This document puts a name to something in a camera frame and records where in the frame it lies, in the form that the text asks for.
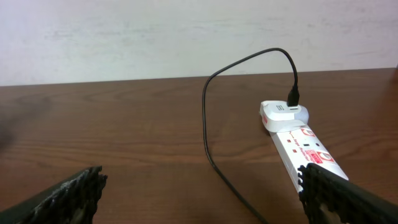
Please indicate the white power strip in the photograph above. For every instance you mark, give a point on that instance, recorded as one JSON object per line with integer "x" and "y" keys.
{"x": 300, "y": 147}

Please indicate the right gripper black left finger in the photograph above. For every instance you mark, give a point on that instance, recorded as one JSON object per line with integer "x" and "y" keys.
{"x": 73, "y": 200}

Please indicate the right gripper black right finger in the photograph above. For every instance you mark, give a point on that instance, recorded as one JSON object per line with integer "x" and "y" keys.
{"x": 329, "y": 198}

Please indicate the white USB charger plug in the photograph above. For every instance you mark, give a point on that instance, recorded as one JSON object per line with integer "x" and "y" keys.
{"x": 277, "y": 117}

